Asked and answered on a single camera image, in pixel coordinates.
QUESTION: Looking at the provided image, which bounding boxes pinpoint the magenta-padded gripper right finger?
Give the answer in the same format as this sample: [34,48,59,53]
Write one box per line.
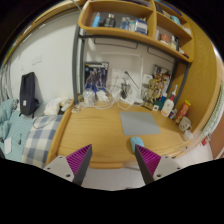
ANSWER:
[134,144,183,185]

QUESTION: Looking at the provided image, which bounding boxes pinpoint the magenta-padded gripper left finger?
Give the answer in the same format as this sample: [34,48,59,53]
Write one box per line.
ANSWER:
[43,143,93,186]

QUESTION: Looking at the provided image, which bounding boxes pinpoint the light blue computer mouse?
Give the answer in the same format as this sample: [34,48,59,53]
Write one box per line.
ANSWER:
[129,136,145,154]

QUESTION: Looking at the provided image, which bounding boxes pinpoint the grey mouse pad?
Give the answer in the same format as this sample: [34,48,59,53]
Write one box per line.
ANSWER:
[119,111,162,136]

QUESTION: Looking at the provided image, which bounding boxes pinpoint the blue white plaid pillow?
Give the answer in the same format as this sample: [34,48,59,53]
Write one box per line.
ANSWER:
[21,114,64,168]

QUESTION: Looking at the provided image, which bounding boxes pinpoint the white mug with face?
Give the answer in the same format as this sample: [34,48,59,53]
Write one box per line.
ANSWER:
[178,116,194,133]

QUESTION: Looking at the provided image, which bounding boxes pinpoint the white lotion pump bottle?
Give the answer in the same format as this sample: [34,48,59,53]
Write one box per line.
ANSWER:
[160,94,176,118]

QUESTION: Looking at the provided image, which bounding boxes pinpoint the white crumpled cloth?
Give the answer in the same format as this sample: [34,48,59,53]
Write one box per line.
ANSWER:
[43,96,73,116]

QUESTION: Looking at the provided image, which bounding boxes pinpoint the white desk lamp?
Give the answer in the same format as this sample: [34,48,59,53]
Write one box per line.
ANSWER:
[99,50,146,109]

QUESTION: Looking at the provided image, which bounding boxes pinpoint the clear plastic jar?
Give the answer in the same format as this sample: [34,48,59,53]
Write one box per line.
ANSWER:
[82,88,96,106]

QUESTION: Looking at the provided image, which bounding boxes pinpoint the small white charger block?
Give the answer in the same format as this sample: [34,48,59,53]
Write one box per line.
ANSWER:
[95,90,109,104]

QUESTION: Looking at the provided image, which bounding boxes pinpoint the brown tree creature figurine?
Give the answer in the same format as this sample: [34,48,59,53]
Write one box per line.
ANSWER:
[143,78,161,109]

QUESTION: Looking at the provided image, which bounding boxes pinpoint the teal bedding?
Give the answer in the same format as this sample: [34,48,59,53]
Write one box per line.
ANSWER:
[0,98,34,163]

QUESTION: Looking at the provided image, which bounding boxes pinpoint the dark bottle with white nozzle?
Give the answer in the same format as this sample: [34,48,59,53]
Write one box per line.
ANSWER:
[168,84,179,101]

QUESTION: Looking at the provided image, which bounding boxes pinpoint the metal cup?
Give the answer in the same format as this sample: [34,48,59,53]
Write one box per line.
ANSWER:
[120,81,132,99]

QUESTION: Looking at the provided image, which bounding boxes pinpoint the colourful printed boxes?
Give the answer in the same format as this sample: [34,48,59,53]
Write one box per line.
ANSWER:
[153,64,172,98]

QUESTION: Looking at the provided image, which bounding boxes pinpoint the blue robot model kit box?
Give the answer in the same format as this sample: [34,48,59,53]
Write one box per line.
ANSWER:
[83,61,110,93]

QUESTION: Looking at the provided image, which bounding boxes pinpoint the wooden shelf unit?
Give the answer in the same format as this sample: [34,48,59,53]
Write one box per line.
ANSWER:
[78,0,195,64]

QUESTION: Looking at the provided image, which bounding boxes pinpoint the white tangled cable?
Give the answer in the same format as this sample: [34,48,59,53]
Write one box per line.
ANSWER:
[71,84,134,111]

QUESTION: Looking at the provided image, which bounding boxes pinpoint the white wall-mounted box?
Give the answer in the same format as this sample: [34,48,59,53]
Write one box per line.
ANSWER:
[142,73,154,86]

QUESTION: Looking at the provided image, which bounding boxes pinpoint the white wall socket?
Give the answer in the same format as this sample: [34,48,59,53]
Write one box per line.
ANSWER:
[111,68,123,81]

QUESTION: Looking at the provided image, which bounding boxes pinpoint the dark grey metal frame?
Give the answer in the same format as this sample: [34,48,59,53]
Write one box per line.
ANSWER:
[72,24,193,108]

